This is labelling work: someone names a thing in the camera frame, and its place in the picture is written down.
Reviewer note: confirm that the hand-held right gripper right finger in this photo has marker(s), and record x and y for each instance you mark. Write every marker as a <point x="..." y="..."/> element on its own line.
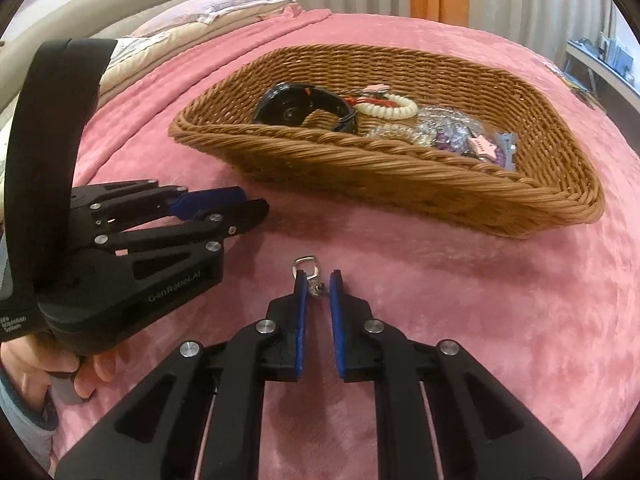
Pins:
<point x="336" y="340"/>

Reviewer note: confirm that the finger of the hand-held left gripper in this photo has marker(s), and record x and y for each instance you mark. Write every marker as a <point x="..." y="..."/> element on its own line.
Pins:
<point x="240" y="217"/>
<point x="200" y="202"/>

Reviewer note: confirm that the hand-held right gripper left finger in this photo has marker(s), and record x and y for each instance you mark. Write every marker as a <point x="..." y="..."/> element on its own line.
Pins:
<point x="301" y="330"/>

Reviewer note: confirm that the black wristwatch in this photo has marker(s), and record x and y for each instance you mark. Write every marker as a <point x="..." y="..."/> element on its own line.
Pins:
<point x="285" y="107"/>

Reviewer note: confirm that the brown wicker basket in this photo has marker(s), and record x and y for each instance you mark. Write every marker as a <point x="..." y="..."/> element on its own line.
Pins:
<point x="400" y="185"/>

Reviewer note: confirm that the small pink hair clip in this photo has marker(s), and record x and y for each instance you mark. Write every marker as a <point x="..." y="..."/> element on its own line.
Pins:
<point x="371" y="89"/>

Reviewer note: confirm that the pink star hair clip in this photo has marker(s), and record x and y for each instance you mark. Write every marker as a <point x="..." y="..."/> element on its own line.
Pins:
<point x="482" y="145"/>

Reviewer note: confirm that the blue-grey hair clip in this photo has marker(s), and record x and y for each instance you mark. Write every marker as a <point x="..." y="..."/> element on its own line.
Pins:
<point x="505" y="147"/>

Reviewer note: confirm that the person's left forearm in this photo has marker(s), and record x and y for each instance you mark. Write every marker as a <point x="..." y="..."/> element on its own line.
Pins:
<point x="25" y="415"/>

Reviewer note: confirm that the person's left hand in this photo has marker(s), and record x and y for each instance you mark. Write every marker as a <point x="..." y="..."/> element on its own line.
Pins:
<point x="97" y="370"/>

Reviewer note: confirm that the pink fleece blanket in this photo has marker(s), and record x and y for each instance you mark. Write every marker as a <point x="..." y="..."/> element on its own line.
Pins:
<point x="450" y="310"/>

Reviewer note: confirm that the white floral pillow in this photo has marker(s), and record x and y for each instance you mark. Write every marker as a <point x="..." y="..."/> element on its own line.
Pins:
<point x="137" y="52"/>

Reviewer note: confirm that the lavender pillow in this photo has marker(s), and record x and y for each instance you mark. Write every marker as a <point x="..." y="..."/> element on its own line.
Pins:
<point x="215" y="10"/>

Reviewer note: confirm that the beige padded headboard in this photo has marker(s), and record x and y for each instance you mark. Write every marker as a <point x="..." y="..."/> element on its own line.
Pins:
<point x="100" y="0"/>

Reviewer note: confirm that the colourful booklets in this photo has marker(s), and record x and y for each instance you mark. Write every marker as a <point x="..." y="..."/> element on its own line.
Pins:
<point x="575" y="82"/>

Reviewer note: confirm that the white desk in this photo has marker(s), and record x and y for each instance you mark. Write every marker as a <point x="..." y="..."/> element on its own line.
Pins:
<point x="605" y="80"/>

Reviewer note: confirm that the row of books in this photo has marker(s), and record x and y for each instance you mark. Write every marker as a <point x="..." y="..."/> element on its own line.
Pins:
<point x="615" y="52"/>

